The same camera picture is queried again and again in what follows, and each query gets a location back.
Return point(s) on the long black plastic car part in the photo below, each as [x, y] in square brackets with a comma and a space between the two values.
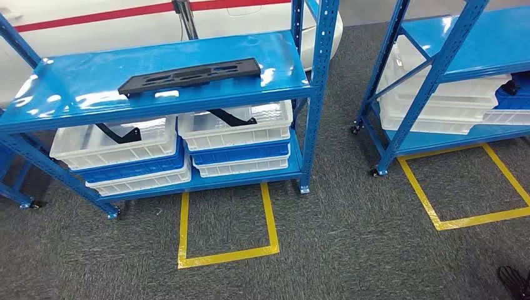
[186, 76]

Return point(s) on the blue metal shelf rack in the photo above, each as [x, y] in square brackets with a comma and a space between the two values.
[82, 82]
[488, 41]

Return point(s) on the small black part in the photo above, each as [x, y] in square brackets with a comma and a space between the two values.
[511, 88]

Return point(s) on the white car body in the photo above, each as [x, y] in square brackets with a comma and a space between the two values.
[103, 37]

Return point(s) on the red barrier belt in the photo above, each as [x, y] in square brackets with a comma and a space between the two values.
[103, 15]

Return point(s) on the black bracket part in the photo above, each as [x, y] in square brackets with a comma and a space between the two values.
[124, 138]
[232, 120]

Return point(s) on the chrome stanchion post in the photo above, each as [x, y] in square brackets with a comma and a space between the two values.
[186, 20]

